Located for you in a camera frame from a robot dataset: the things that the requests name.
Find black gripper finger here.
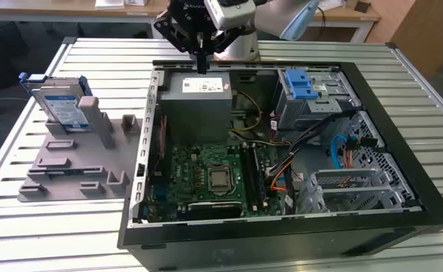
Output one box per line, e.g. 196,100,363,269
152,11,204,75
203,24,255,75

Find hard disk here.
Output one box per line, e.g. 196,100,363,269
19,73,93,133

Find multicolour power wire black connector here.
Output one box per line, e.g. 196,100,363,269
340,135,377,171

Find metal disk bay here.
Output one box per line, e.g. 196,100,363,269
305,167,415,213

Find wooden desk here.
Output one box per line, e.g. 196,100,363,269
0,0,383,43

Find large white box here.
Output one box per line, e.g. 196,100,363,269
93,0,125,11

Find blue plastic drive latch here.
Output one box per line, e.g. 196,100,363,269
284,69,319,100

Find grey power supply unit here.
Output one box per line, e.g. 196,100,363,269
156,71,233,145

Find metal optical drive cage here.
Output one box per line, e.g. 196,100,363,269
275,67,363,131

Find green motherboard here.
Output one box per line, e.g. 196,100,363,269
147,143,279,222

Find RAM stick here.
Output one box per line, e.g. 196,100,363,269
251,143,269,210

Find silver CPU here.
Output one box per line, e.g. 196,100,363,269
209,171,231,188

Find grey parts rack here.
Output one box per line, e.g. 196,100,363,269
17,96,147,202

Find wooden cabinet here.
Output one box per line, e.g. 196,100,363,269
364,0,443,82

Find black CPU socket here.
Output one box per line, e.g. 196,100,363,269
204,163,235,197

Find black graphics card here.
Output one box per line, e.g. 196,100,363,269
184,200,244,220

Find black PC case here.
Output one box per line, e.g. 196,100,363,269
116,60,443,271

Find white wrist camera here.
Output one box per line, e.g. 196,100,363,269
204,0,256,31

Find yellow wire bundle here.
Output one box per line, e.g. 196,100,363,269
231,90,263,133

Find blue flat data wire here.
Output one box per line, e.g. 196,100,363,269
329,133,352,171

